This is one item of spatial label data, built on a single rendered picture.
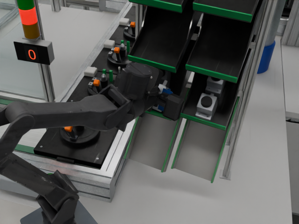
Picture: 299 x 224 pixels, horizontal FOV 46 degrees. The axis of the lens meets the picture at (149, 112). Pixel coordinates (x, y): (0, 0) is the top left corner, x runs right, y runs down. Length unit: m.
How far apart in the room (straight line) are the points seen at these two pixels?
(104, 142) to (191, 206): 0.36
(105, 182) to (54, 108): 0.50
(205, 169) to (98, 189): 0.34
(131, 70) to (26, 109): 0.23
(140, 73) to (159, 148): 0.43
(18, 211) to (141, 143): 0.45
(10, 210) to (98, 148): 0.34
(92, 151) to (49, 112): 0.56
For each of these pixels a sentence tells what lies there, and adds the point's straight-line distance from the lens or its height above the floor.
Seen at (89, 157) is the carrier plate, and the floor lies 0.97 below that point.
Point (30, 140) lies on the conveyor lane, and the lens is 1.36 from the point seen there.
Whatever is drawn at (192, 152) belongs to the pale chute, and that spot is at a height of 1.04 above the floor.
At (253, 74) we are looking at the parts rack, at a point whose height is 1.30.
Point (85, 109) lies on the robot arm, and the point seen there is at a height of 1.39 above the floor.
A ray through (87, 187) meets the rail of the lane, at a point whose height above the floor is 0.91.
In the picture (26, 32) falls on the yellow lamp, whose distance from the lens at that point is 1.24.
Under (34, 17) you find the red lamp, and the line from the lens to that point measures 1.22.
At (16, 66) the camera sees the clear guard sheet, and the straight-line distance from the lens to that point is 1.43.
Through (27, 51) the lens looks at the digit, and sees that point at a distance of 1.28.
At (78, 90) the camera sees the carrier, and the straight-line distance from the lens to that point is 1.47.
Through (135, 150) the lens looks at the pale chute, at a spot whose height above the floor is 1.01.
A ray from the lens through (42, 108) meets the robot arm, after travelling 0.67.
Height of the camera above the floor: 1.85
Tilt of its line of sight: 41 degrees down
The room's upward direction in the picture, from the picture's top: 2 degrees clockwise
